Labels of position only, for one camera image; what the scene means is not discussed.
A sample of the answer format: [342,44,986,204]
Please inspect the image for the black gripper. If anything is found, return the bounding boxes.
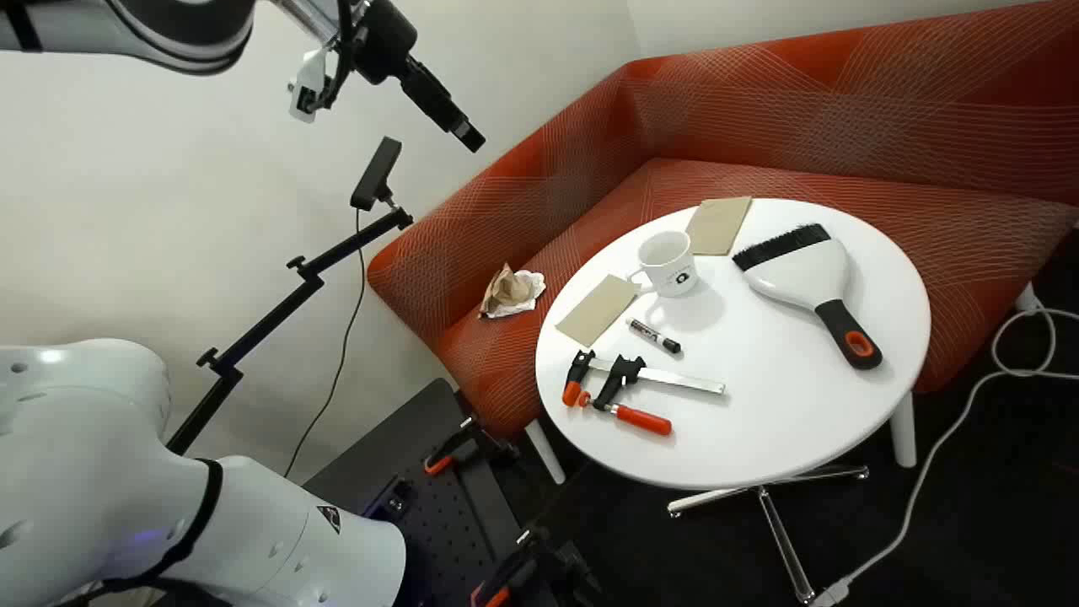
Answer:
[346,0,490,154]

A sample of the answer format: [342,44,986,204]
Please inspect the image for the white roll of tape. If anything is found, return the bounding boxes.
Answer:
[625,225,709,304]

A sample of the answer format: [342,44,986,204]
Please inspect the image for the crumpled tan paper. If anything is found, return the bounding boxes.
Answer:
[474,264,549,325]

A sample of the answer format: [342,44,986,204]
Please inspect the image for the large tan cardboard square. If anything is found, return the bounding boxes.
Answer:
[554,273,646,350]

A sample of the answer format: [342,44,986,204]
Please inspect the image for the small tan cardboard square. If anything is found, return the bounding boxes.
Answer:
[684,195,755,259]

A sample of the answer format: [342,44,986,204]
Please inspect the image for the long bar clamp orange grip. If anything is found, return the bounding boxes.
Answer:
[558,349,732,413]

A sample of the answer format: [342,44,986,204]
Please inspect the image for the black marker pen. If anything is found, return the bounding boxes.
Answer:
[625,317,684,357]

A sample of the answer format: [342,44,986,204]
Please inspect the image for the orange black base clamp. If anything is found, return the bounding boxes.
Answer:
[467,537,568,607]
[418,414,484,482]

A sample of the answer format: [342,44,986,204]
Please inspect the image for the white round table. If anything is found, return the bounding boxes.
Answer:
[522,195,934,493]

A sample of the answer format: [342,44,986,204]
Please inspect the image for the red fabric corner sofa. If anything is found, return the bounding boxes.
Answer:
[365,0,1079,441]

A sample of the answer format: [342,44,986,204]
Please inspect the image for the metal floor stand legs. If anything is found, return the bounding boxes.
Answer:
[664,461,873,607]

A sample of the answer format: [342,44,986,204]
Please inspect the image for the black exterior camera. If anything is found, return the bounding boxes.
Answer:
[346,134,403,213]

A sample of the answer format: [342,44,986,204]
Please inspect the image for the thin black camera cable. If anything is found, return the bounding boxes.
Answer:
[281,213,373,482]

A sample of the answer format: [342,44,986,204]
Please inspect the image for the black jointed camera stand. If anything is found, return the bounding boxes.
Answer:
[164,206,416,457]

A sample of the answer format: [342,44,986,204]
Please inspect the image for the short clamp orange handle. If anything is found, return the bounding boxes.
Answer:
[590,356,676,441]

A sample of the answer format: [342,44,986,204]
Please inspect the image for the white scraper black orange handle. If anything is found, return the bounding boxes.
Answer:
[729,221,885,374]

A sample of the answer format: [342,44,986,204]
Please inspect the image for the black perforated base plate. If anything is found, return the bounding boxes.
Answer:
[301,377,610,607]

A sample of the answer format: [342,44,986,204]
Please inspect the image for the white floor cable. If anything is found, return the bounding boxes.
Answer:
[807,304,1079,607]

